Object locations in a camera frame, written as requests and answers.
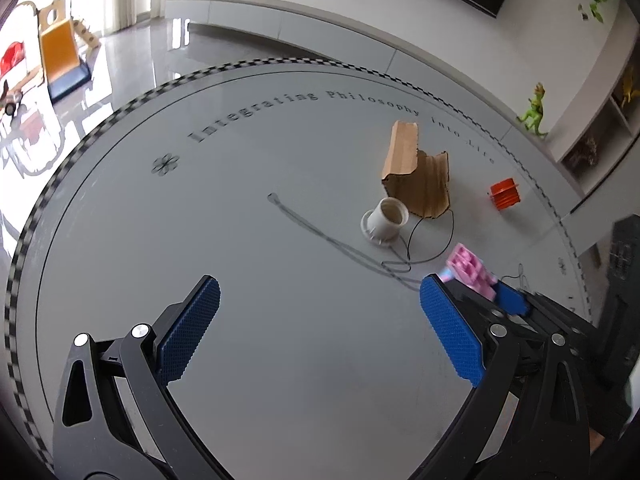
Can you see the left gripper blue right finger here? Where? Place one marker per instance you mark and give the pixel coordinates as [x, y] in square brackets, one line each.
[462, 346]

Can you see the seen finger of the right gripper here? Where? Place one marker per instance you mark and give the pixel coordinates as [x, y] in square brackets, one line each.
[510, 300]

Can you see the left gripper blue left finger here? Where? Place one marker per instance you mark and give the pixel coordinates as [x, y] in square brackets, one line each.
[181, 327]

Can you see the pink toy block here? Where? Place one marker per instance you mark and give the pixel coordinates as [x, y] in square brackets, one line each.
[465, 267]

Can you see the orange plastic spool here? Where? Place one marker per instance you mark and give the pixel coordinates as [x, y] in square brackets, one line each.
[504, 194]

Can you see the brown paper bag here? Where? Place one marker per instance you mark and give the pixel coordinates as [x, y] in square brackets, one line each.
[419, 180]

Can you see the white plastic cup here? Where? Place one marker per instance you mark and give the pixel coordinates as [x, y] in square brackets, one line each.
[381, 226]

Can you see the green dinosaur toy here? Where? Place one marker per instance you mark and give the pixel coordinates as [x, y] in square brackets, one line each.
[532, 118]

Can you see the orange toy slide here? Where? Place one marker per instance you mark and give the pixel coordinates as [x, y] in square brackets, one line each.
[64, 69]

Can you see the wooden toy car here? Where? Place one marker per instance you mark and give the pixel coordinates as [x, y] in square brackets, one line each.
[11, 98]

